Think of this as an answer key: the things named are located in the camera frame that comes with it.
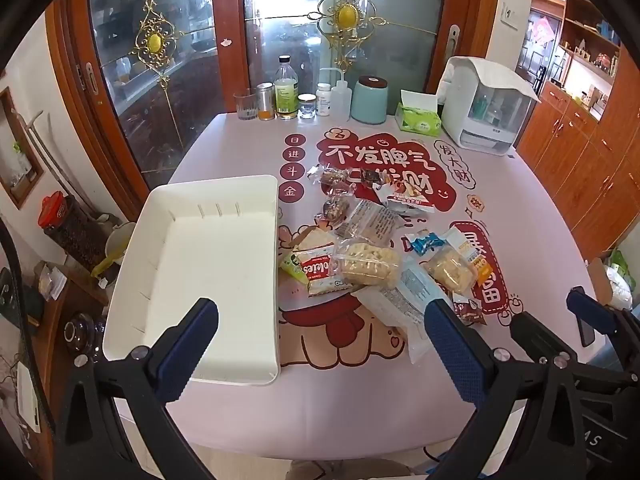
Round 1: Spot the walnut date candy clear wrapper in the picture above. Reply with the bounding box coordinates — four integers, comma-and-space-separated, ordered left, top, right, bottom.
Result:
306, 164, 357, 195
315, 195, 353, 226

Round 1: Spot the white power strip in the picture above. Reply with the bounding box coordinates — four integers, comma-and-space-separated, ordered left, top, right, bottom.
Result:
17, 360, 42, 433

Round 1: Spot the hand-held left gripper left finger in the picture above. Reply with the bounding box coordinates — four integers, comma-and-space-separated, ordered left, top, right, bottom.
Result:
55, 297, 221, 480

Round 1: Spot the wooden display shelf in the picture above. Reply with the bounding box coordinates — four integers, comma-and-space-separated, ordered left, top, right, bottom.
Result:
555, 0, 626, 121

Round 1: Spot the white pitcher yellow inside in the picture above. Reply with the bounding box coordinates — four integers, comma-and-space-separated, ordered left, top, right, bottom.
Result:
90, 220, 138, 281

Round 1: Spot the green tissue box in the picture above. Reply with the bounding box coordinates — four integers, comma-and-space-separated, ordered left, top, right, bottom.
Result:
395, 90, 443, 136

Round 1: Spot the cardboard box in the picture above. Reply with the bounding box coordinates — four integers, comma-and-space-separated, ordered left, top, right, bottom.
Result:
585, 250, 638, 311

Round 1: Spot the clear glass tumbler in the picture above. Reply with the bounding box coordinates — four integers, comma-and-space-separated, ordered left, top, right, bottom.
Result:
233, 89, 258, 121

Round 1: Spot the metal lid spice jar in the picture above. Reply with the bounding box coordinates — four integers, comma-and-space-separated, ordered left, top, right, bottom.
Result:
256, 82, 275, 120

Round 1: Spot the white plastic storage bin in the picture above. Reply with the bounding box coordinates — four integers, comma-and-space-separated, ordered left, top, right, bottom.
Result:
101, 174, 281, 387

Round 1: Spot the dark glass pot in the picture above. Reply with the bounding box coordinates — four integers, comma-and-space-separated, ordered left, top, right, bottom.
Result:
62, 311, 107, 361

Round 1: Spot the large light blue packet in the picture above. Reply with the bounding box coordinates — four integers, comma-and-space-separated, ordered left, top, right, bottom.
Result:
352, 255, 453, 365

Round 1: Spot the red white snack packet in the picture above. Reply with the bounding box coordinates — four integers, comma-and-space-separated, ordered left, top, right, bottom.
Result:
382, 180, 436, 216

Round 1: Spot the glass bottle green label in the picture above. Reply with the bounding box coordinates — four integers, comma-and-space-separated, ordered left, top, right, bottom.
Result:
274, 55, 299, 121

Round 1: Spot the teal canister brown lid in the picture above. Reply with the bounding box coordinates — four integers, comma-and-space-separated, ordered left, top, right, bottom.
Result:
350, 76, 391, 126

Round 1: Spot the small green snack packet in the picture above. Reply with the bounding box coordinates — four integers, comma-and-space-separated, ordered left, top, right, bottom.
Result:
279, 250, 308, 285

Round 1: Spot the white desktop storage organizer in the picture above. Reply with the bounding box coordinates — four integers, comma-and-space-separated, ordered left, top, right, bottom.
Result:
436, 56, 542, 153

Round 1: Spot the brown chocolate snack packet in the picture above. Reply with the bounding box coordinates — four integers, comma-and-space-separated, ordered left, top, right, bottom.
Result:
452, 295, 487, 325

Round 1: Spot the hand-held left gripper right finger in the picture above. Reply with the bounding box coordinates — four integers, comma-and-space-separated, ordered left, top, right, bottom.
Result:
422, 299, 591, 480

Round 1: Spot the white squeeze wash bottle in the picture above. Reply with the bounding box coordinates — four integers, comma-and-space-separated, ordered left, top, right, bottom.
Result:
320, 67, 351, 122

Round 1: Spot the wooden floor cabinet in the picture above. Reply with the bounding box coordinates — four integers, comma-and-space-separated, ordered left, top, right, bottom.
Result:
515, 80, 640, 261

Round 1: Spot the pink printed tablecloth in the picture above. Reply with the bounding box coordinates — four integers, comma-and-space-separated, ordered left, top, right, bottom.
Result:
107, 110, 601, 463

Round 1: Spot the yellow snack packet orange label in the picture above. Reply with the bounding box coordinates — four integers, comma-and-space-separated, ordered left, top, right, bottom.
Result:
425, 227, 496, 293

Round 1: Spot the gold door ornament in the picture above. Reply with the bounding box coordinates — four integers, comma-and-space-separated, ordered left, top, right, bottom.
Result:
317, 0, 396, 61
132, 0, 186, 81

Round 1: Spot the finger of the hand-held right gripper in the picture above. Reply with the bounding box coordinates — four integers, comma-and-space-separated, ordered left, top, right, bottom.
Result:
566, 287, 640, 372
509, 311, 582, 369

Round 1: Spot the wooden wall niche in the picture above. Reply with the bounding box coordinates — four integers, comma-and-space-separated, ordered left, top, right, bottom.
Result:
0, 85, 46, 211

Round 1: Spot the clear cracker packet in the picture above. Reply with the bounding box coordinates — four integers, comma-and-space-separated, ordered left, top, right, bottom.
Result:
336, 199, 398, 246

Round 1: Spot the wooden side table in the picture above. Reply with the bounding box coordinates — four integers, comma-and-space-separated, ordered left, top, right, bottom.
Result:
30, 260, 111, 401

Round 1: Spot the clear bag of puffed cubes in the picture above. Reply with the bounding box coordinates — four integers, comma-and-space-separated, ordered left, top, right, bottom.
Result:
332, 240, 403, 288

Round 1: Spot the black cable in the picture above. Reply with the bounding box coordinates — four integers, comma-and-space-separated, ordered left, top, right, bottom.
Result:
0, 215, 56, 461

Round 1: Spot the red white cookie packet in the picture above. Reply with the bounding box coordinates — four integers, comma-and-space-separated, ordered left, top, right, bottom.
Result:
292, 225, 346, 297

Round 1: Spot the wood framed glass sliding door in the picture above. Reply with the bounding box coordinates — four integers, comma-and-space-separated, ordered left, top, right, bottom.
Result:
47, 0, 251, 211
220, 0, 501, 121

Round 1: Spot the red lid jar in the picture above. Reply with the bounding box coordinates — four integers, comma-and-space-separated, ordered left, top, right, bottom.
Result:
39, 192, 108, 271

